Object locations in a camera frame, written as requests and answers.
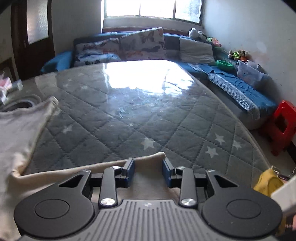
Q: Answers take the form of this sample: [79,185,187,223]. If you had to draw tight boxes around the cream sweatshirt garment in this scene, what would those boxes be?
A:
[1,97,179,240]

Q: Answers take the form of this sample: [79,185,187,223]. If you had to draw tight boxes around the blue sofa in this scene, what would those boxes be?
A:
[40,32,277,130]

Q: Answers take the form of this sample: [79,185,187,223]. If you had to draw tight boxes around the red plastic stool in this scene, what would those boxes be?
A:
[266,100,296,156]

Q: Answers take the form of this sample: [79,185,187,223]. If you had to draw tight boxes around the round black induction cooktop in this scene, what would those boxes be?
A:
[1,100,35,112]

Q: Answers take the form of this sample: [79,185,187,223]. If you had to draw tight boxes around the green bowl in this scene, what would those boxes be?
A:
[216,60,235,72]

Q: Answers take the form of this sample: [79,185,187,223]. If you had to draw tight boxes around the grey plain pillow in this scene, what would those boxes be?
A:
[179,38,215,65]

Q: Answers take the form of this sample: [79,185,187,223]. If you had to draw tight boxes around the clear plastic storage box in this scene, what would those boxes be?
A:
[237,61,270,90]

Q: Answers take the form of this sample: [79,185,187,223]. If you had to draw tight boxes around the flat butterfly pillow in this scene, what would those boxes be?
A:
[73,38,121,67]

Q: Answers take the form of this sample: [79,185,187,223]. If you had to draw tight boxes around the small colourful plush toys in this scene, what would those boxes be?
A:
[228,50,248,62]

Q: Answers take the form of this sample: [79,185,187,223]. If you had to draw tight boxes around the upright butterfly pillow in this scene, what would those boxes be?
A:
[120,27,167,61]

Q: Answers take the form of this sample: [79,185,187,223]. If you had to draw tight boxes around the pink white tissue box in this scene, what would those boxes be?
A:
[0,72,12,102]

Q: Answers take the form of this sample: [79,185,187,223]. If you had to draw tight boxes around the black white plush toy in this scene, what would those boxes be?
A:
[189,28,207,41]

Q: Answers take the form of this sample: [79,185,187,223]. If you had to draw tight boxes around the dark wooden side cabinet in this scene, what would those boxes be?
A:
[0,57,19,82]

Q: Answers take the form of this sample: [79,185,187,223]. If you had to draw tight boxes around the dark wooden door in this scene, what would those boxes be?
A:
[11,0,55,80]

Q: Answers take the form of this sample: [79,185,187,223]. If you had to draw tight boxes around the window with green frame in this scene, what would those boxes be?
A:
[104,0,203,24]

